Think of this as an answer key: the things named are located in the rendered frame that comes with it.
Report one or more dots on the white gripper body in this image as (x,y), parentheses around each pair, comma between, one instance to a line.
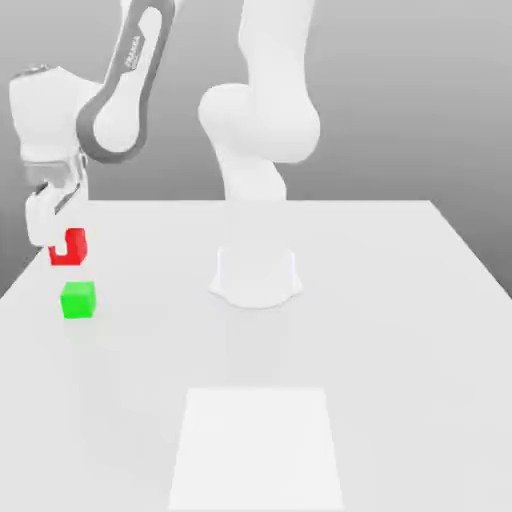
(39,218)

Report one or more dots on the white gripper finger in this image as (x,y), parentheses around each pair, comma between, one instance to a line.
(59,242)

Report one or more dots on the small red cube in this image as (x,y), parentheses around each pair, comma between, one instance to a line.
(75,244)

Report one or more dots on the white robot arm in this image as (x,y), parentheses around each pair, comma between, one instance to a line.
(260,120)

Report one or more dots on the small green cube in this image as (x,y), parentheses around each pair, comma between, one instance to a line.
(78,300)

